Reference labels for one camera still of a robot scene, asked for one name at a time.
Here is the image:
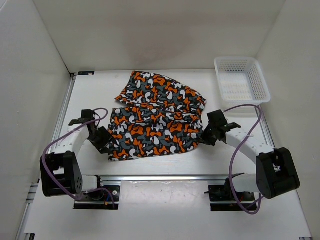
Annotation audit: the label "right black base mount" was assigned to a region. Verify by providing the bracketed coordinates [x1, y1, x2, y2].
[204, 177, 258, 212]

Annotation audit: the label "orange camouflage patterned shorts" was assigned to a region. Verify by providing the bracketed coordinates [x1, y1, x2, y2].
[108, 71, 207, 161]

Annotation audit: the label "small blue label sticker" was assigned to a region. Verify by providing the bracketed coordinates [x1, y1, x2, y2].
[77, 71, 95, 76]

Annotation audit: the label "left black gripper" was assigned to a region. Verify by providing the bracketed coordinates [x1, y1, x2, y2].
[87, 125, 118, 154]

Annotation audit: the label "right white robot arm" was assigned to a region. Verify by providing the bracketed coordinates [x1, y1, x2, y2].
[201, 110, 301, 200]

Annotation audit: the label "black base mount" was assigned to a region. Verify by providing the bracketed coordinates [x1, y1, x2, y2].
[73, 175, 121, 211]
[204, 177, 258, 212]

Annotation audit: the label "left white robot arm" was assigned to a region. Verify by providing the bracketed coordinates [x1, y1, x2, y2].
[40, 109, 113, 201]

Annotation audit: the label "aluminium front rail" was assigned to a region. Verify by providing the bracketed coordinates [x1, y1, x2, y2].
[100, 174, 228, 182]

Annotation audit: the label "white plastic mesh basket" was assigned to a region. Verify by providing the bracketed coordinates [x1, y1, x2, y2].
[214, 56, 271, 110]

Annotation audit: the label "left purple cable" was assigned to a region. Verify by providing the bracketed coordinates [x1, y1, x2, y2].
[42, 107, 116, 209]

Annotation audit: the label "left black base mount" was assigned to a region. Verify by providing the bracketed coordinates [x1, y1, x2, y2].
[73, 175, 121, 211]

